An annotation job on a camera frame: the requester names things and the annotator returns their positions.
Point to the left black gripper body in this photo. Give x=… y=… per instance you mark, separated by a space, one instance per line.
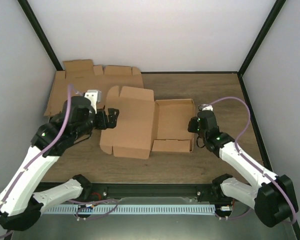
x=84 y=128

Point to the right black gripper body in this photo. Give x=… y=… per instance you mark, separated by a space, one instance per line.
x=202 y=134

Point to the brown cardboard box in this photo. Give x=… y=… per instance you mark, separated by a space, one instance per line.
x=146 y=125

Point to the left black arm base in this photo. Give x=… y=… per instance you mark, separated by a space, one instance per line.
x=92 y=193

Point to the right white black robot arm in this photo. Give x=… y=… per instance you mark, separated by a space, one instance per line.
x=272 y=197

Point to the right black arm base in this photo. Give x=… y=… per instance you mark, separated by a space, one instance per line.
x=212 y=192

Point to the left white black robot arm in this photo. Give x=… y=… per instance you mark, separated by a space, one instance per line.
x=20 y=204

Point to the stack of flat cardboard blanks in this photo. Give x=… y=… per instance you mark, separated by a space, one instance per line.
x=84 y=76

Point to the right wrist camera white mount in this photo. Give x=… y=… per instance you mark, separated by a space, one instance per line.
x=205 y=107

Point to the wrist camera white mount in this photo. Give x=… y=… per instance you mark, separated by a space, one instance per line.
x=205 y=107
x=95 y=97

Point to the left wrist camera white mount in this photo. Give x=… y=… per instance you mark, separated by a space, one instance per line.
x=95 y=97

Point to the black aluminium frame rail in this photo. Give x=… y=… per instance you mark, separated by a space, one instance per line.
x=147 y=190

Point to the light blue slotted cable duct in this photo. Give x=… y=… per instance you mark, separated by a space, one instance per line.
x=134 y=209

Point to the grey metal base plate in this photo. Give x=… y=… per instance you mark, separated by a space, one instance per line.
x=154 y=227

